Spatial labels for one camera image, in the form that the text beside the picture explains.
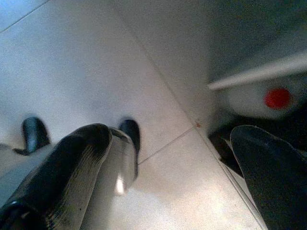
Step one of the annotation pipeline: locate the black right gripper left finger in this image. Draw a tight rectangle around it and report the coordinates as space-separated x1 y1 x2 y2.
0 123 113 230

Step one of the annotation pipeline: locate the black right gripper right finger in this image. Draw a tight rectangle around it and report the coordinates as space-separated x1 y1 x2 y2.
229 124 307 230

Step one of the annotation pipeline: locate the white bottle red cap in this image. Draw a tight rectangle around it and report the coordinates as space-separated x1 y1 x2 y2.
226 80 302 119

